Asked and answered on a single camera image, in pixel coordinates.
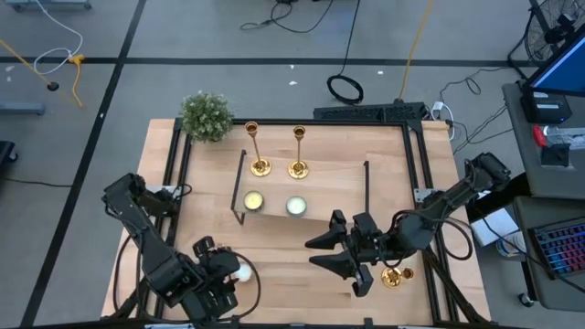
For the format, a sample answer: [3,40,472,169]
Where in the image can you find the tall gold candlestick holder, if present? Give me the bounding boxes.
[244,121,273,178]
[287,125,310,180]

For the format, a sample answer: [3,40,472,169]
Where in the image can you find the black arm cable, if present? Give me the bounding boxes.
[401,209,474,262]
[226,249,262,321]

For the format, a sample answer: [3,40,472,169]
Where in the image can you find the backlit black keyboard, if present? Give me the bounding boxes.
[533,220,585,281]

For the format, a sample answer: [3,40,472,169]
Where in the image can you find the white box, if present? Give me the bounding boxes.
[469,207,521,249]

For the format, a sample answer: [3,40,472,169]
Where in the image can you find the small black box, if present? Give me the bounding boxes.
[540,143,572,168]

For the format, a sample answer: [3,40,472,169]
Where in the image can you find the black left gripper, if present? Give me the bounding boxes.
[191,235,242,293]

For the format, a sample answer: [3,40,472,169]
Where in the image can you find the grey desk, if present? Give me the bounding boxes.
[501,80,585,201]

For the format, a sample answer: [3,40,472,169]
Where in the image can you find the black wheeled object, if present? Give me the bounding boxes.
[0,140,19,177]

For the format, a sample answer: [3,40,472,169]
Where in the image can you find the black coiled cable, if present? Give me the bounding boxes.
[325,0,366,106]

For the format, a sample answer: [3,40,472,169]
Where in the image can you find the grey cart base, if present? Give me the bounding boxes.
[6,0,92,12]

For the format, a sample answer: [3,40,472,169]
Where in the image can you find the black computer monitor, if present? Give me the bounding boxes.
[522,32,585,98]

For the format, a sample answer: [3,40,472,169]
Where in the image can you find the white blue roll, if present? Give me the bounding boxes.
[495,230,527,258]

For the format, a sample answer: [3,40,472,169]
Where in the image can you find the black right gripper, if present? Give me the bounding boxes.
[304,208,395,299]

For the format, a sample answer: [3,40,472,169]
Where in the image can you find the grey keyboard cart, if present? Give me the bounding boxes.
[512,196,585,313]

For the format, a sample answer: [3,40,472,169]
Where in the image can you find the black floor cable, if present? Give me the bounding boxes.
[438,68,511,104]
[240,0,335,34]
[0,176,74,188]

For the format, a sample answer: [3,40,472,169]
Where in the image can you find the clear plastic bag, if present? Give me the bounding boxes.
[546,125,585,150]

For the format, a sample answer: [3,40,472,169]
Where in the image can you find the grey metal bar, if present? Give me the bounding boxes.
[0,101,47,116]

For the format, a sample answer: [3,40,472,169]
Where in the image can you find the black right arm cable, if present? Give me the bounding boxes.
[401,209,474,262]

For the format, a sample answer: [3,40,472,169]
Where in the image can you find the black box device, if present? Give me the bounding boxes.
[519,90,573,125]

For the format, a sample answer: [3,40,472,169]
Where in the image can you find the yellow floor cable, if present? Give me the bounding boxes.
[0,38,87,109]

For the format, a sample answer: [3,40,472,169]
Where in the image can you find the black power strip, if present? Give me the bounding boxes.
[313,102,429,122]

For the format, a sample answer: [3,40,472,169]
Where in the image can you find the white power adapter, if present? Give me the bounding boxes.
[431,101,456,141]

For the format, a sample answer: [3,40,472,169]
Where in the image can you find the white floor cable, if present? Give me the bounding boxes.
[33,0,84,77]

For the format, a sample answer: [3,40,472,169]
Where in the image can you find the short gold candlestick holder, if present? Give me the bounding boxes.
[380,266,415,290]

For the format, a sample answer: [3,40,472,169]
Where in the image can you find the orange patterned candle tin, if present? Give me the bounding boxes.
[232,263,253,283]

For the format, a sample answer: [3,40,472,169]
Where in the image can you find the wooden shelf riser black legs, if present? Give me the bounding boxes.
[230,148,372,227]

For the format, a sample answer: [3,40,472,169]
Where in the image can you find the green potted plant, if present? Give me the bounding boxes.
[178,90,235,143]

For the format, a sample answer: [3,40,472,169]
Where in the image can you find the yellow hanging cable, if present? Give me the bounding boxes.
[399,0,434,101]

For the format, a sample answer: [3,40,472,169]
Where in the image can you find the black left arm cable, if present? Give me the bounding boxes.
[226,249,262,321]

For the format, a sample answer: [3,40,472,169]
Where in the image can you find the black floor fan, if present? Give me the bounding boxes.
[506,0,585,80]

